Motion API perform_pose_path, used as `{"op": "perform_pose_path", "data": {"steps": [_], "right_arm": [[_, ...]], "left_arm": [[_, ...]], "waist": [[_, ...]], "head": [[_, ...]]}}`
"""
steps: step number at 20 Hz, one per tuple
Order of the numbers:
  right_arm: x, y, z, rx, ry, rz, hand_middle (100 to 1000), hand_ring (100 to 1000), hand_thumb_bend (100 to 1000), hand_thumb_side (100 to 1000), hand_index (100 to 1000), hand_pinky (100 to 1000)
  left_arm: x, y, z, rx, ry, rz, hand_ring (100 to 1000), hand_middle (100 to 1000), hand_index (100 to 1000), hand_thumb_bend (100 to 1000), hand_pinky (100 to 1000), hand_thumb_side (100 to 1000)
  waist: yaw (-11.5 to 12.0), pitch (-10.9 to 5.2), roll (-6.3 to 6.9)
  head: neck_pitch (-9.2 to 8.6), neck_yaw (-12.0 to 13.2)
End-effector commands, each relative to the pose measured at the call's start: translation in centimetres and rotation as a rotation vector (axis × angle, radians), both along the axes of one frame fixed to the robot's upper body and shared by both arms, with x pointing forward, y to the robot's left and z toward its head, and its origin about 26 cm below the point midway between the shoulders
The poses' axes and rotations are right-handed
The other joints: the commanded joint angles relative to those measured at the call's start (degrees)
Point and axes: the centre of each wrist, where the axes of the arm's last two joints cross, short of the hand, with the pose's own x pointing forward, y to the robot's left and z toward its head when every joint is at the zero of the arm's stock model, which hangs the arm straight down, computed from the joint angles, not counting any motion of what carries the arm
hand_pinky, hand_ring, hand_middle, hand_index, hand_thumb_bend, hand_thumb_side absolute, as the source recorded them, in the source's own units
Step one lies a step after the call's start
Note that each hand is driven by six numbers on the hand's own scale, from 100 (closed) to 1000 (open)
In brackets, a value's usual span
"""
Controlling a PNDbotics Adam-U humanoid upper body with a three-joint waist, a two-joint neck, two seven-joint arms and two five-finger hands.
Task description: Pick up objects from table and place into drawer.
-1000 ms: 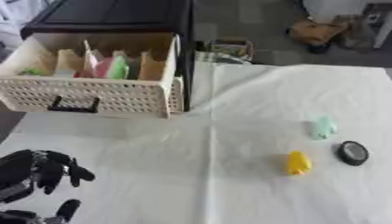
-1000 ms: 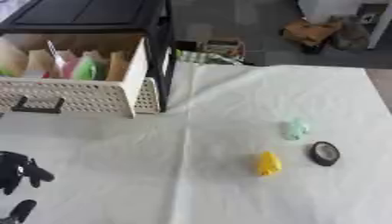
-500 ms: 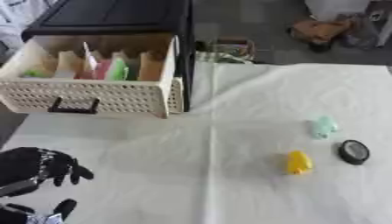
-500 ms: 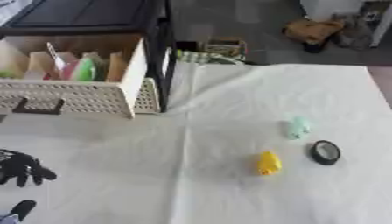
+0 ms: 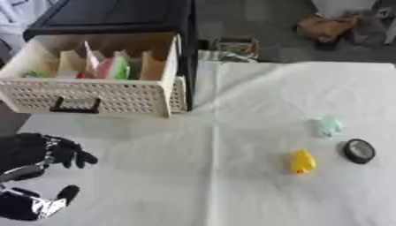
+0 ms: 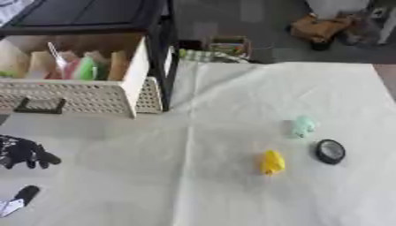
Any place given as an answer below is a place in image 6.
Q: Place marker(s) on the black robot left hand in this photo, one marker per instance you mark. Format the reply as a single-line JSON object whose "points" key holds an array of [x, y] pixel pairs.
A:
{"points": [[20, 153]]}

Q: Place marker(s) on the pale compartment drawer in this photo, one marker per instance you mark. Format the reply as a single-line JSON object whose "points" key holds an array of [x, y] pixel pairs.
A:
{"points": [[77, 97]]}

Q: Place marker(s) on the pink packet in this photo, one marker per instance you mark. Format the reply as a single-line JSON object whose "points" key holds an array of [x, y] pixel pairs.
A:
{"points": [[71, 69]]}

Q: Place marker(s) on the white plastic spoon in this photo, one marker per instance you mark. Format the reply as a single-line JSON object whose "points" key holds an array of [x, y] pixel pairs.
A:
{"points": [[58, 58]]}

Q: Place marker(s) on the green packet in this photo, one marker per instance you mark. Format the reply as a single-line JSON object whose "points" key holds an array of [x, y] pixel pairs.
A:
{"points": [[86, 69]]}

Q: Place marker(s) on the black cabinet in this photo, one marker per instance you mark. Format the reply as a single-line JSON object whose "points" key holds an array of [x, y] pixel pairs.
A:
{"points": [[87, 14]]}

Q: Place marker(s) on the green white checked cloth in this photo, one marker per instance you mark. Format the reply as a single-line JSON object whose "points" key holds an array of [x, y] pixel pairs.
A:
{"points": [[198, 56]]}

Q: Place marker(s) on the box of coloured items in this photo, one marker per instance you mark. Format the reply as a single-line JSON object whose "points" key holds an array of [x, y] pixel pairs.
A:
{"points": [[230, 47]]}

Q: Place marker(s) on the yellow toy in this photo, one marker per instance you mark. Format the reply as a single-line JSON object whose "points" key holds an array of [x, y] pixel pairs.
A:
{"points": [[272, 162]]}

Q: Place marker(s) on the mint green toy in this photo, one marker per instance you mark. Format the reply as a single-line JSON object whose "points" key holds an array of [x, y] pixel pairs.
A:
{"points": [[303, 126]]}

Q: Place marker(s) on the black tape roll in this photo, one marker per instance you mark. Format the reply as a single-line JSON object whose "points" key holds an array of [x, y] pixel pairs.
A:
{"points": [[320, 153]]}

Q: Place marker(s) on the brown bag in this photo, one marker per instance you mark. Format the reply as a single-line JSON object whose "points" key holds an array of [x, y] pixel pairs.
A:
{"points": [[319, 28]]}

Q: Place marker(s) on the white container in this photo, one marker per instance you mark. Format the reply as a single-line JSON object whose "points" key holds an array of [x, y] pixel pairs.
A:
{"points": [[335, 7]]}

